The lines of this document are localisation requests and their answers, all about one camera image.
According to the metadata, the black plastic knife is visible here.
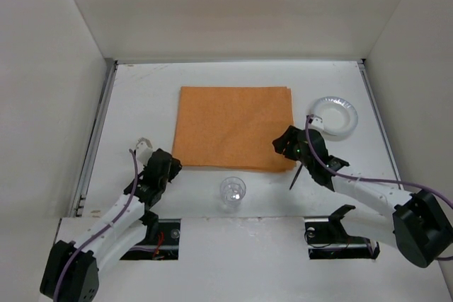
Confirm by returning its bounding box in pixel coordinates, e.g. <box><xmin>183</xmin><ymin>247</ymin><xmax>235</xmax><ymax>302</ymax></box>
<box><xmin>289</xmin><ymin>163</ymin><xmax>304</xmax><ymax>190</ymax></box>

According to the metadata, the right aluminium table rail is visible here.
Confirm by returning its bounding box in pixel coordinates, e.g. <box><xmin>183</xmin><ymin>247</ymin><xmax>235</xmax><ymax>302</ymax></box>
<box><xmin>357</xmin><ymin>59</ymin><xmax>401</xmax><ymax>180</ymax></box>

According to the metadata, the clear plastic cup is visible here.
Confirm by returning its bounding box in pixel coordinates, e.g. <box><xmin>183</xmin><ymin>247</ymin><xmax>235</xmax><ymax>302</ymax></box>
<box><xmin>219</xmin><ymin>176</ymin><xmax>246</xmax><ymax>211</ymax></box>

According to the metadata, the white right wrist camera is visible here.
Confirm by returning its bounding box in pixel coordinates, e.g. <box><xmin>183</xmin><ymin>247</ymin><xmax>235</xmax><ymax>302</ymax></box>
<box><xmin>306</xmin><ymin>114</ymin><xmax>324</xmax><ymax>132</ymax></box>

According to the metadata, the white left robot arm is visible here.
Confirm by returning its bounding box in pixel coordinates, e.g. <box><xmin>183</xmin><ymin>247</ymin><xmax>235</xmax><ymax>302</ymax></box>
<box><xmin>40</xmin><ymin>149</ymin><xmax>182</xmax><ymax>301</ymax></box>

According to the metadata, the aluminium table rail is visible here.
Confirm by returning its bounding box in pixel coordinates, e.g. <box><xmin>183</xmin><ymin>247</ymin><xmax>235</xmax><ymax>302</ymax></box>
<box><xmin>67</xmin><ymin>58</ymin><xmax>118</xmax><ymax>217</ymax></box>
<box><xmin>357</xmin><ymin>59</ymin><xmax>401</xmax><ymax>180</ymax></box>

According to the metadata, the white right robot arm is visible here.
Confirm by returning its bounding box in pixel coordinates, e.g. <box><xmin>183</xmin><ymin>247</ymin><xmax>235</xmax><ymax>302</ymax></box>
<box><xmin>272</xmin><ymin>125</ymin><xmax>452</xmax><ymax>268</ymax></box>

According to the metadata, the left aluminium table rail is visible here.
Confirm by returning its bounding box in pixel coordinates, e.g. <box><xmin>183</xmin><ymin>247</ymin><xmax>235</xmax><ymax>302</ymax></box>
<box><xmin>67</xmin><ymin>58</ymin><xmax>118</xmax><ymax>217</ymax></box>

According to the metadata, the orange cloth placemat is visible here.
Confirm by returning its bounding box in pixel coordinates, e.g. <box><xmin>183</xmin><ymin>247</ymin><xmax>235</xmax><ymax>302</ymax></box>
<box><xmin>172</xmin><ymin>86</ymin><xmax>295</xmax><ymax>173</ymax></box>

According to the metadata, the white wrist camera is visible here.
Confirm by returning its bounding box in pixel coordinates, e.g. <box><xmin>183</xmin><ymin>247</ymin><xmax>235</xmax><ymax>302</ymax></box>
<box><xmin>133</xmin><ymin>137</ymin><xmax>154</xmax><ymax>165</ymax></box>
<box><xmin>306</xmin><ymin>114</ymin><xmax>324</xmax><ymax>132</ymax></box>

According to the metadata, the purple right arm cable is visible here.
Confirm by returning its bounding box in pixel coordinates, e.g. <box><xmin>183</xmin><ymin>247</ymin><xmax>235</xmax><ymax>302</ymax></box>
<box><xmin>304</xmin><ymin>114</ymin><xmax>453</xmax><ymax>260</ymax></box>

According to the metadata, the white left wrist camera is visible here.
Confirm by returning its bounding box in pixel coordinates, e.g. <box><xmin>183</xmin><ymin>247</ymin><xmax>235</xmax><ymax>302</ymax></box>
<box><xmin>133</xmin><ymin>137</ymin><xmax>154</xmax><ymax>165</ymax></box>

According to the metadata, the white round plate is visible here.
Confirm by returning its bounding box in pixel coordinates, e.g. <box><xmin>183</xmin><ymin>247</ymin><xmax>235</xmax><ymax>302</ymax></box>
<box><xmin>311</xmin><ymin>96</ymin><xmax>359</xmax><ymax>137</ymax></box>

